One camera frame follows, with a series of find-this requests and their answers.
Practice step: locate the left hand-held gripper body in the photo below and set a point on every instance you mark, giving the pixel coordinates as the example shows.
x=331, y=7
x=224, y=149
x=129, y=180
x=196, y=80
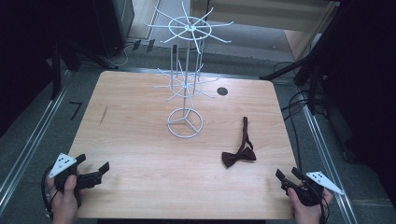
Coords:
x=63, y=163

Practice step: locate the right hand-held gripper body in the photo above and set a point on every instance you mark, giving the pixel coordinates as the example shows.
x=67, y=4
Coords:
x=314, y=186

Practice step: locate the dark red bow tie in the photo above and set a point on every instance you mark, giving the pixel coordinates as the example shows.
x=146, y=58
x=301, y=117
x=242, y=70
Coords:
x=238, y=154

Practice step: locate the person's right hand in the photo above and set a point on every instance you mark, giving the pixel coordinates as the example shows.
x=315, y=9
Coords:
x=308, y=210

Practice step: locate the person's left hand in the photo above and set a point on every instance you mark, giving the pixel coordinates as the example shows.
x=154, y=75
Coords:
x=64, y=202

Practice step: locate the black metal stand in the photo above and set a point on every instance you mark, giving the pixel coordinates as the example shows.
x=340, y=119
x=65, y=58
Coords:
x=56, y=70
x=311, y=67

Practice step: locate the black round table grommet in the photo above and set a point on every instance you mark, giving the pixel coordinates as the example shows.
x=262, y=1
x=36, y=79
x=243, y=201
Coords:
x=222, y=91

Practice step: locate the dark cabinet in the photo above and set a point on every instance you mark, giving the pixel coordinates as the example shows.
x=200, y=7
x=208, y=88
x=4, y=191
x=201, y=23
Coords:
x=113, y=25

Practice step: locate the metal floor rail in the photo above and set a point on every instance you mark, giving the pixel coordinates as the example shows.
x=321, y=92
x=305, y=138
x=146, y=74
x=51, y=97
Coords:
x=327, y=158
x=29, y=144

